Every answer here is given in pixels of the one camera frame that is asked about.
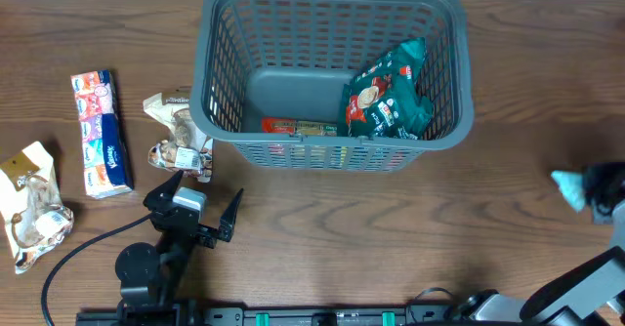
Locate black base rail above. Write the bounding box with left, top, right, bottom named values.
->
left=75, top=302, right=567, bottom=326

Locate orange red noodle packet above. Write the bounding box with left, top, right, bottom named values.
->
left=261, top=117, right=337, bottom=137

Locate green Nescafe coffee bag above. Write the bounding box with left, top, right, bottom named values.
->
left=337, top=37, right=434, bottom=141

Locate beige mushroom snack bag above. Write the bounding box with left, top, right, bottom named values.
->
left=143, top=87, right=214, bottom=183

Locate beige snack bag far left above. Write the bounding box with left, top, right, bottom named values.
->
left=1, top=142, right=74, bottom=274

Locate light teal small packet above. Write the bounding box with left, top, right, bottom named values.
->
left=551, top=171, right=586, bottom=213

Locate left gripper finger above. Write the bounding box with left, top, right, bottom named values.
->
left=218, top=188, right=244, bottom=242
left=143, top=170, right=184, bottom=210

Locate grey plastic basket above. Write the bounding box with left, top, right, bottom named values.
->
left=190, top=0, right=474, bottom=172

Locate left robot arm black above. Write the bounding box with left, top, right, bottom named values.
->
left=115, top=171, right=243, bottom=306

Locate Kleenex tissue multipack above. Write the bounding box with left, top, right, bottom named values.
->
left=71, top=69, right=133, bottom=199

